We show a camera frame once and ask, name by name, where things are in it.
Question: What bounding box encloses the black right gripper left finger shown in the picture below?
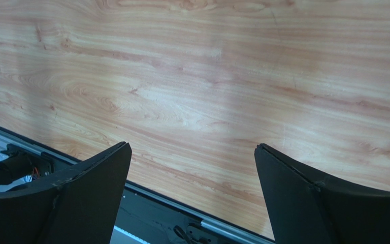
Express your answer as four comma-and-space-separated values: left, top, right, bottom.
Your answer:
0, 142, 132, 243

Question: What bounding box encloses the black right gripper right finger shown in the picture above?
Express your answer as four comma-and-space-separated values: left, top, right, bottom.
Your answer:
254, 144, 390, 243

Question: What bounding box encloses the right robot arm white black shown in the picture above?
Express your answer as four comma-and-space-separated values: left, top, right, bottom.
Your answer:
0, 142, 390, 243

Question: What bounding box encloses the aluminium frame rail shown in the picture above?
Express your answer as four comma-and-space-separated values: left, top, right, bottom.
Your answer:
0, 128, 274, 243

